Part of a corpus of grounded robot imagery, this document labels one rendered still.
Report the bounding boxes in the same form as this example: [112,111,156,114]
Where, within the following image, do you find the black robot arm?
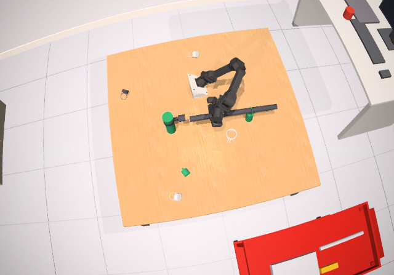
[195,57,246,122]

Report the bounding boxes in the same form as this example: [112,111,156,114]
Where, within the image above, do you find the white mug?
[171,193,182,201]
[189,51,199,57]

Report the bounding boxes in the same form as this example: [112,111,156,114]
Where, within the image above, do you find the black metal pipe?
[190,104,278,122]

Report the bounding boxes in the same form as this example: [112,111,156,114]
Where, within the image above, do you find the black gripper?
[207,97,223,127]

